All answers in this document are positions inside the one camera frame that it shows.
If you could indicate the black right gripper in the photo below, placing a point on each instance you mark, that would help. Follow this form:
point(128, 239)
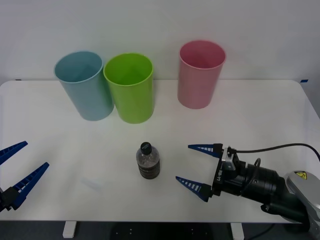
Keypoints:
point(230, 182)

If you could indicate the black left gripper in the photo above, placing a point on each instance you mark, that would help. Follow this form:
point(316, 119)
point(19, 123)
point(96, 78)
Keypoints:
point(1, 200)

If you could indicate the small bottle with black cap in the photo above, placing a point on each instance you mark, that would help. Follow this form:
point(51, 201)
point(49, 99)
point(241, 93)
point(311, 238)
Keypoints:
point(148, 165)

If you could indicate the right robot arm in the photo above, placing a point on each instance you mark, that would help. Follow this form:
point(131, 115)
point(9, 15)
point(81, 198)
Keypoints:
point(270, 185)

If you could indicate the white table leg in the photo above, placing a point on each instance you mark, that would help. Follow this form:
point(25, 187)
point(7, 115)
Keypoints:
point(237, 231)
point(69, 229)

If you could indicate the pink plastic bin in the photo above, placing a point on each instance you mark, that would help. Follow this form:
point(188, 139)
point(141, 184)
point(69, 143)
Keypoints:
point(195, 87)

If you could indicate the green plastic bin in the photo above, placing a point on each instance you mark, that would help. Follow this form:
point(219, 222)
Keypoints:
point(132, 105)

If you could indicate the pale blue plastic bin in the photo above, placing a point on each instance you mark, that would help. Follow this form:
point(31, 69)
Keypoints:
point(87, 100)

